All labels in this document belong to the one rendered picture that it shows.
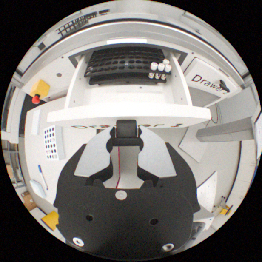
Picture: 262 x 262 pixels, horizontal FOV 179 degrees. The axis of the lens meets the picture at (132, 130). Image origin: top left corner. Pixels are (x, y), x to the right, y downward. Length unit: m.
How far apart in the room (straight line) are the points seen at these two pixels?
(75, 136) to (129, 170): 0.86
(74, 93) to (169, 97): 0.22
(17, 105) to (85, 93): 0.70
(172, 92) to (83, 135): 0.29
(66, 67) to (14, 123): 0.64
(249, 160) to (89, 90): 3.19
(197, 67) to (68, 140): 0.45
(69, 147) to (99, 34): 0.34
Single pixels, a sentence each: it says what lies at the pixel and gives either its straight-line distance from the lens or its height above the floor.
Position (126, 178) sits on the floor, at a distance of 1.13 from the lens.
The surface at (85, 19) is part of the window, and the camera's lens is 0.23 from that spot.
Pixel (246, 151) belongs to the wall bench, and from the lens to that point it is 3.07.
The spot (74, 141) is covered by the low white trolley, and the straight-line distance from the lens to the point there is 0.33.
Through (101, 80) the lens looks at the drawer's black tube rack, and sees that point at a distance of 0.22.
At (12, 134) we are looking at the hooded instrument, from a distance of 0.82.
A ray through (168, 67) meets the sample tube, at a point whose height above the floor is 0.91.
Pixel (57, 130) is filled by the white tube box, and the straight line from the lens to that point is 0.36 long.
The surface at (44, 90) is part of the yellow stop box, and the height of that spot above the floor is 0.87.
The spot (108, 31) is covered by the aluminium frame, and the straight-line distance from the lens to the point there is 0.21.
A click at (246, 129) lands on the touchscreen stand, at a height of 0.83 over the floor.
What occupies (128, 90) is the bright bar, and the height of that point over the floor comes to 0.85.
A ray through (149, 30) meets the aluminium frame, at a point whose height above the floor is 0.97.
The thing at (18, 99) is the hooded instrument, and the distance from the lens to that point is 0.86.
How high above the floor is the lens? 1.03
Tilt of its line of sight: 84 degrees down
